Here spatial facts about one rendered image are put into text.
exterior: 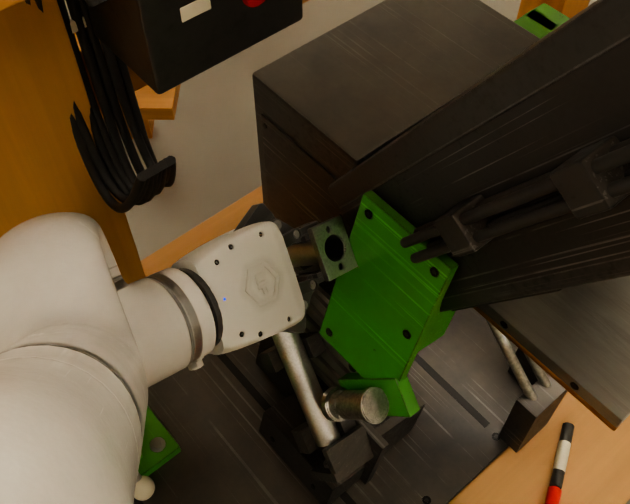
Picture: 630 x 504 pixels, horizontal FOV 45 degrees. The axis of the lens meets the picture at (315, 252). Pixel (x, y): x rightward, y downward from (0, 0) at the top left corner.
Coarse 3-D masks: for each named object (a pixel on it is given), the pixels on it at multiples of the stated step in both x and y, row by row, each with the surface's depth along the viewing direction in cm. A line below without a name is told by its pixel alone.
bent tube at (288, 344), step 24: (336, 216) 76; (312, 240) 74; (336, 240) 76; (312, 264) 77; (336, 264) 75; (288, 336) 86; (288, 360) 87; (312, 384) 87; (312, 408) 87; (312, 432) 88; (336, 432) 88
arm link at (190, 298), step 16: (160, 272) 64; (176, 272) 64; (176, 288) 62; (192, 288) 63; (192, 304) 62; (208, 304) 63; (192, 320) 62; (208, 320) 63; (192, 336) 62; (208, 336) 63; (208, 352) 65; (192, 368) 65
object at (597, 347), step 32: (576, 288) 83; (608, 288) 83; (512, 320) 80; (544, 320) 80; (576, 320) 80; (608, 320) 80; (544, 352) 78; (576, 352) 78; (608, 352) 78; (576, 384) 76; (608, 384) 76; (608, 416) 75
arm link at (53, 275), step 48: (0, 240) 52; (48, 240) 50; (96, 240) 51; (0, 288) 48; (48, 288) 47; (96, 288) 47; (0, 336) 46; (48, 336) 38; (96, 336) 41; (144, 384) 42
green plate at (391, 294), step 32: (384, 224) 71; (384, 256) 73; (448, 256) 68; (352, 288) 78; (384, 288) 75; (416, 288) 71; (352, 320) 80; (384, 320) 76; (416, 320) 73; (448, 320) 81; (352, 352) 83; (384, 352) 78; (416, 352) 76
